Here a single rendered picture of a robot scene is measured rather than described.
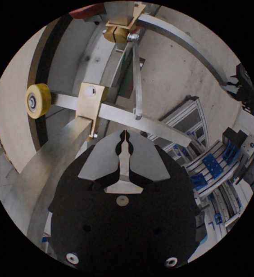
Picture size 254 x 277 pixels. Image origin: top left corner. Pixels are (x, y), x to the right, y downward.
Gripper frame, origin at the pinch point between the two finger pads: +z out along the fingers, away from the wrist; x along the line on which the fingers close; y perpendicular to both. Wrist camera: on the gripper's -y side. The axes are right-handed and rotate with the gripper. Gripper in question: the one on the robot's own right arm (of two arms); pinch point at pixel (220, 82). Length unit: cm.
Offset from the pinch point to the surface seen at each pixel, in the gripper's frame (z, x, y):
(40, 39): -7, -9, -50
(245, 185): -40, -29, 232
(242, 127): 53, 59, 230
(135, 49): -6.4, -12.2, -27.5
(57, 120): 10, -39, -53
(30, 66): -7, -16, -50
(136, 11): -4.4, 0.3, -31.2
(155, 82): 83, 2, 0
